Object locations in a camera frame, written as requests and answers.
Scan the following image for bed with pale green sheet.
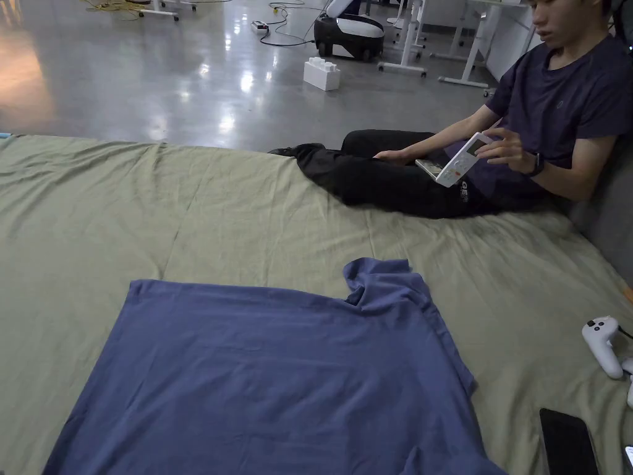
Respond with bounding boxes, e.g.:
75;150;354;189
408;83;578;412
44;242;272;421
0;133;633;475

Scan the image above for white foam block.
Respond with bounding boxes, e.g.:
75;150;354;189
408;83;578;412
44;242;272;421
303;57;342;92

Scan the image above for white desk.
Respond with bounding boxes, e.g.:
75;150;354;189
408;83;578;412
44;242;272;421
378;0;429;77
429;0;537;97

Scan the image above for yellow cable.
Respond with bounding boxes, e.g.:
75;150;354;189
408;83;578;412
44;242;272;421
85;0;149;23

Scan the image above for black phone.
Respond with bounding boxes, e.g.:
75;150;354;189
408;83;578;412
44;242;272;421
538;408;599;475

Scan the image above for black and white robot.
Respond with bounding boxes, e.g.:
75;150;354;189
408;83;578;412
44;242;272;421
314;0;386;62

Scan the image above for white hand controller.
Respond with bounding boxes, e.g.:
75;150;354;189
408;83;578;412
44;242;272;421
581;316;633;380

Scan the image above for black cable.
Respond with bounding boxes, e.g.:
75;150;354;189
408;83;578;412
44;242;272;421
258;4;327;48

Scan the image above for dark blue shirt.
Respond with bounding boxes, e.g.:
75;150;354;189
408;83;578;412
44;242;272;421
41;257;508;475

